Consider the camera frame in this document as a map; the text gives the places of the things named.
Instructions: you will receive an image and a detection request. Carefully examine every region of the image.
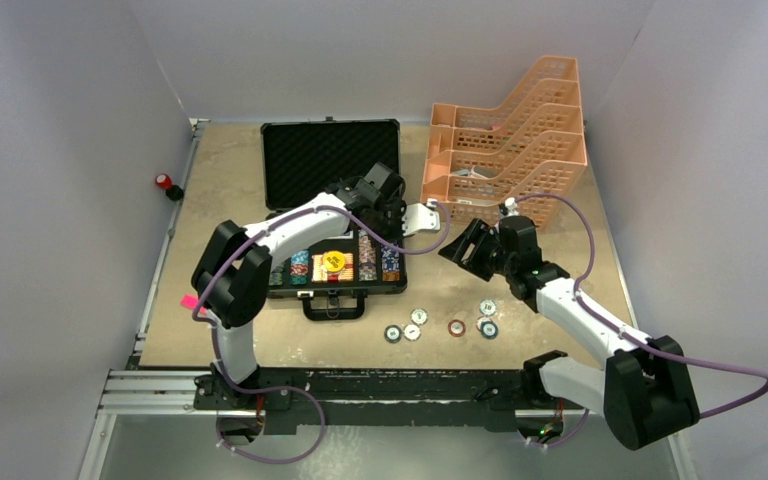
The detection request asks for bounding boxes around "black poker set case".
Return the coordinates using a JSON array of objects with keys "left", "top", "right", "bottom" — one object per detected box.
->
[{"left": 261, "top": 117, "right": 407, "bottom": 321}]

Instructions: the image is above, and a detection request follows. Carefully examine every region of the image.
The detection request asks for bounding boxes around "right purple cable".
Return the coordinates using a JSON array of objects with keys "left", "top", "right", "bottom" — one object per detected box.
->
[{"left": 513, "top": 192, "right": 768, "bottom": 420}]

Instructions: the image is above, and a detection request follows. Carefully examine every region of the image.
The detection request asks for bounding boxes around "orange plastic file tray rack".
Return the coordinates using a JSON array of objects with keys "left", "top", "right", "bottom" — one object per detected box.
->
[{"left": 420, "top": 55, "right": 589, "bottom": 228}]

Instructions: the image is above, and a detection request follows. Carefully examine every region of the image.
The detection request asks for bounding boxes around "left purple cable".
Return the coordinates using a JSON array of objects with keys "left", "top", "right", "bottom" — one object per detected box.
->
[{"left": 191, "top": 201, "right": 452, "bottom": 395}]

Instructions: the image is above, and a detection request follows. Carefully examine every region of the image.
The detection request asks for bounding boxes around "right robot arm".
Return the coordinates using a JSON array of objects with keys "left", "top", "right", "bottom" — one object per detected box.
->
[{"left": 439, "top": 216, "right": 701, "bottom": 450}]

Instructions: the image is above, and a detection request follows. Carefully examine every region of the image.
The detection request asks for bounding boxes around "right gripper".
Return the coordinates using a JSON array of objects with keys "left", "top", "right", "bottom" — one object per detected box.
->
[{"left": 439, "top": 219, "right": 516, "bottom": 283}]

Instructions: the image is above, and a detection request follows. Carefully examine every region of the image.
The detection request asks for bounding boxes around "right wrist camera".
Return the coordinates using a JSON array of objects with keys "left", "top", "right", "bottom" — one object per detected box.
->
[{"left": 498, "top": 197, "right": 519, "bottom": 218}]

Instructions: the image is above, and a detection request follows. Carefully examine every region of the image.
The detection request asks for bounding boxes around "pink highlighter marker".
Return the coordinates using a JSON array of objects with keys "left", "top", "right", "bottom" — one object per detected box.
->
[{"left": 179, "top": 295, "right": 206, "bottom": 315}]

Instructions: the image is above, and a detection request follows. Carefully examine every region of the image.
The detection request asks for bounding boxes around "red poker chip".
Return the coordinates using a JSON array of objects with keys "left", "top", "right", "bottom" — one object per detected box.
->
[{"left": 447, "top": 319, "right": 466, "bottom": 338}]

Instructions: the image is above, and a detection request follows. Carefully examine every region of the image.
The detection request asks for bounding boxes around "white poker chip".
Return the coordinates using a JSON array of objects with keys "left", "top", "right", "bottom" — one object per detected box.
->
[
  {"left": 479, "top": 299, "right": 498, "bottom": 317},
  {"left": 403, "top": 324, "right": 421, "bottom": 341},
  {"left": 410, "top": 308, "right": 428, "bottom": 326}
]

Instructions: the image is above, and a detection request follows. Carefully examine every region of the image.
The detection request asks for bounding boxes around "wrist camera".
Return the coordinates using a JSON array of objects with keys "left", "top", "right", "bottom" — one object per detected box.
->
[
  {"left": 498, "top": 197, "right": 519, "bottom": 218},
  {"left": 402, "top": 203, "right": 441, "bottom": 237}
]

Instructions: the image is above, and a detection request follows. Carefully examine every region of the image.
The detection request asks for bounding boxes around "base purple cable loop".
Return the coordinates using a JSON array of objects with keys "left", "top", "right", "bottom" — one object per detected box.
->
[{"left": 215, "top": 384, "right": 328, "bottom": 466}]

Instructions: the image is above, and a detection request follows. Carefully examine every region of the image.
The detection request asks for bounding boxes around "red gold card deck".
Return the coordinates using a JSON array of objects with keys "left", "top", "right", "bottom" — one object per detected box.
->
[{"left": 311, "top": 250, "right": 355, "bottom": 283}]

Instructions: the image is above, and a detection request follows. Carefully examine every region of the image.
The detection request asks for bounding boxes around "red emergency button left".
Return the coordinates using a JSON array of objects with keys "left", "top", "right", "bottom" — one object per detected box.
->
[{"left": 155, "top": 174, "right": 185, "bottom": 202}]

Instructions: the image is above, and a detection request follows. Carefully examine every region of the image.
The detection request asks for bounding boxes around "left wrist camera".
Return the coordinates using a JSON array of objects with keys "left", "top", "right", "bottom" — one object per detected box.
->
[{"left": 402, "top": 203, "right": 441, "bottom": 237}]

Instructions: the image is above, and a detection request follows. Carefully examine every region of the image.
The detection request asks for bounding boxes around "yellow round button chip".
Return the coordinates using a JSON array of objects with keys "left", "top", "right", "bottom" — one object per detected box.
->
[{"left": 322, "top": 250, "right": 347, "bottom": 273}]

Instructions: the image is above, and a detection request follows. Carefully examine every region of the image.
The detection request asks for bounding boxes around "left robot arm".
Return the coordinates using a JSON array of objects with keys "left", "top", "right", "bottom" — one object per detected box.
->
[{"left": 191, "top": 163, "right": 406, "bottom": 409}]

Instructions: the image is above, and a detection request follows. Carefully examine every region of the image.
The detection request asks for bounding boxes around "black base frame rail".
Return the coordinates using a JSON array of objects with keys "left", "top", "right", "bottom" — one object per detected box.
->
[{"left": 194, "top": 367, "right": 568, "bottom": 440}]

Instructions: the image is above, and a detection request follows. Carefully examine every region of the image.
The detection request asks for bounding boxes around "dark green poker chip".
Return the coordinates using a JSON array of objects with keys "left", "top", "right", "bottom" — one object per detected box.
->
[{"left": 384, "top": 325, "right": 403, "bottom": 343}]

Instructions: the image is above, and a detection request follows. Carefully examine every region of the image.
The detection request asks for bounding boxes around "teal poker chip right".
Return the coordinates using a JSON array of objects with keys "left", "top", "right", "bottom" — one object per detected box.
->
[{"left": 477, "top": 318, "right": 499, "bottom": 340}]

